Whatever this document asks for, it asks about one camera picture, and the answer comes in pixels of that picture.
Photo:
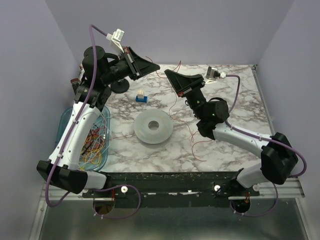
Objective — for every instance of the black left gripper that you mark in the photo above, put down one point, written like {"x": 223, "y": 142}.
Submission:
{"x": 130, "y": 65}

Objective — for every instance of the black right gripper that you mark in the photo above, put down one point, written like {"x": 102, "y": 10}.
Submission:
{"x": 191, "y": 89}

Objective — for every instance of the white perforated cable spool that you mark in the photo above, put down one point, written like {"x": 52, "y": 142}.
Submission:
{"x": 153, "y": 126}

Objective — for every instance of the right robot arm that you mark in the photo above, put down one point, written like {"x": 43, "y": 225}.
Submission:
{"x": 277, "y": 157}

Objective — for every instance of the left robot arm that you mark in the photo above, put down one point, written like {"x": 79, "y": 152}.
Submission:
{"x": 101, "y": 69}

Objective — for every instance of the beige dice block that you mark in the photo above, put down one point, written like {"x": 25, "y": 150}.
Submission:
{"x": 140, "y": 94}

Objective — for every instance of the black stand of grey microphone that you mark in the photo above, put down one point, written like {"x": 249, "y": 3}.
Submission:
{"x": 121, "y": 86}

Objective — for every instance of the blue toy brick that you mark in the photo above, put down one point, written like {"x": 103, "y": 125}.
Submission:
{"x": 143, "y": 99}

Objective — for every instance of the brown wooden metronome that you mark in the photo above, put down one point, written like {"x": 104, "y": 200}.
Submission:
{"x": 75, "y": 83}

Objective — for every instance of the teal transparent plastic tray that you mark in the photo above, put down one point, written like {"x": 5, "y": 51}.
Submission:
{"x": 94, "y": 153}

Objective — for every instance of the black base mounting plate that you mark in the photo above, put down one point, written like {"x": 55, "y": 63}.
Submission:
{"x": 164, "y": 189}

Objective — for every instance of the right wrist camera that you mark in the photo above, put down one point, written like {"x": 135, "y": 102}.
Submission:
{"x": 212, "y": 75}

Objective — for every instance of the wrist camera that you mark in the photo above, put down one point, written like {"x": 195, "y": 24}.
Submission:
{"x": 212, "y": 75}
{"x": 115, "y": 39}

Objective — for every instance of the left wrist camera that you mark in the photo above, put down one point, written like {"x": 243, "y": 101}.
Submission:
{"x": 115, "y": 39}

